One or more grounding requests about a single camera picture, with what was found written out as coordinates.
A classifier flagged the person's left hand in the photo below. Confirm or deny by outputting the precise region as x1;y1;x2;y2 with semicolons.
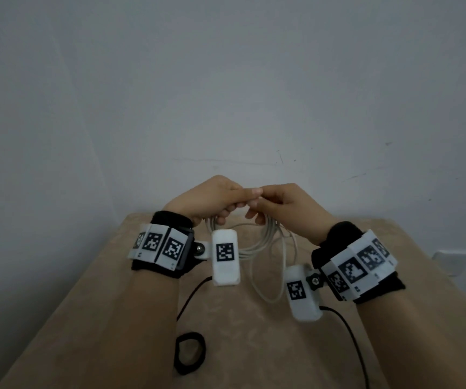
163;175;264;226

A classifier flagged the person's right hand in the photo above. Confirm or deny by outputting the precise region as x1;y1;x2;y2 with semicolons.
245;183;341;246

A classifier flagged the white charging cable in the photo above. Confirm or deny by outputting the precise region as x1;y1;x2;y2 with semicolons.
204;214;300;304

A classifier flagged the person's left forearm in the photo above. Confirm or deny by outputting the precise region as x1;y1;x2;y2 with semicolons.
77;271;183;389

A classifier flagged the person's right forearm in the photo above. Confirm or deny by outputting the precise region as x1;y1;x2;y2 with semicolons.
354;285;466;389

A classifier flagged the black left wristband with markers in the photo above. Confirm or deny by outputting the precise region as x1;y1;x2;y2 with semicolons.
127;211;211;280

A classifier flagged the black wristband with markers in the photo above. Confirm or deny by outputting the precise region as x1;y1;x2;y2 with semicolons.
127;211;211;280
312;221;406;305

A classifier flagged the black right wristband with markers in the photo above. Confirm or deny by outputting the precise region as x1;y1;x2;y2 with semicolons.
312;221;406;305

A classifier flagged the beige covered table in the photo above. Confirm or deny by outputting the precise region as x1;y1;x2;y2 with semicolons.
0;212;466;389

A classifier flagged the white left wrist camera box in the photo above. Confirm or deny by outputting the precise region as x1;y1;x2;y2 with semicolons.
210;229;242;287

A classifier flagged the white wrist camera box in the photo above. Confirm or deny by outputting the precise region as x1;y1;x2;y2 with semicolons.
210;229;242;287
284;265;324;323

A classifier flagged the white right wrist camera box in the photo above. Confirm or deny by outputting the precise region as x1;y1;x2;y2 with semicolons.
284;265;324;323

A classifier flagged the black left camera cable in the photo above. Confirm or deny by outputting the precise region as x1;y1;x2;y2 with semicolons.
176;276;213;320

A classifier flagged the black camera cable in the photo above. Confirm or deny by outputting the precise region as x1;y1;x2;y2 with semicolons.
320;305;371;389
176;276;213;320

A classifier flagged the black right camera cable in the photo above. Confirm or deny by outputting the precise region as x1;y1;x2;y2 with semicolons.
320;305;371;389

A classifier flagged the white wall socket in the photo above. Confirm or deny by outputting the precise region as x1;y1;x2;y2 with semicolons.
433;250;466;277

